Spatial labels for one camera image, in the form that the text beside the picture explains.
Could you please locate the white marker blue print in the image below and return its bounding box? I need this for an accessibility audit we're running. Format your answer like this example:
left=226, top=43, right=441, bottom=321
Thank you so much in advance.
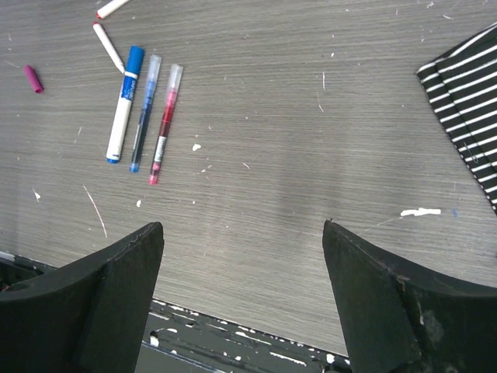
left=106, top=45, right=144, bottom=164

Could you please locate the red gel pen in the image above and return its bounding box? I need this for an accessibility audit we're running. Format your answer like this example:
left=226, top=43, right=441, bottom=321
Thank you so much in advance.
left=148, top=87, right=179, bottom=186

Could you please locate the white pen red tip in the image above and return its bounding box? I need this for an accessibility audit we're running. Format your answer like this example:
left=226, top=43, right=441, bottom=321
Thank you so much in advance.
left=96, top=0, right=130, bottom=19

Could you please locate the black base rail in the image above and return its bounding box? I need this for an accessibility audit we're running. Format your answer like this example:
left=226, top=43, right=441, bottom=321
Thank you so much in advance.
left=0, top=250, right=353, bottom=373

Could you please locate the purple pen cap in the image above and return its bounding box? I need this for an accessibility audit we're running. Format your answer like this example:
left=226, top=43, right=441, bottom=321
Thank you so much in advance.
left=23, top=64, right=44, bottom=94

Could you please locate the black white striped cloth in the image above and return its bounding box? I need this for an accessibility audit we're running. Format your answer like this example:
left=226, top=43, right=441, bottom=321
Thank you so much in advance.
left=416, top=23, right=496, bottom=211

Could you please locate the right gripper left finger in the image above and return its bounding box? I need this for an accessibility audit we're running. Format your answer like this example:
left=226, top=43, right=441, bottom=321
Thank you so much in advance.
left=1, top=222, right=164, bottom=372

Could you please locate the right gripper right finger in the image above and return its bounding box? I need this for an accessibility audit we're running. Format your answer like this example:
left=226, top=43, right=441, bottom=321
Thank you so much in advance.
left=322, top=220, right=496, bottom=372

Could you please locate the white pen with clear cap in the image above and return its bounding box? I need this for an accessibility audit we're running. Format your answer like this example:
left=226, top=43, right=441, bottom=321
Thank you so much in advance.
left=92, top=22, right=125, bottom=74

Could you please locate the blue gel pen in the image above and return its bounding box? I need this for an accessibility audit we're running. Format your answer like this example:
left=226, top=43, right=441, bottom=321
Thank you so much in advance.
left=128, top=77, right=158, bottom=173

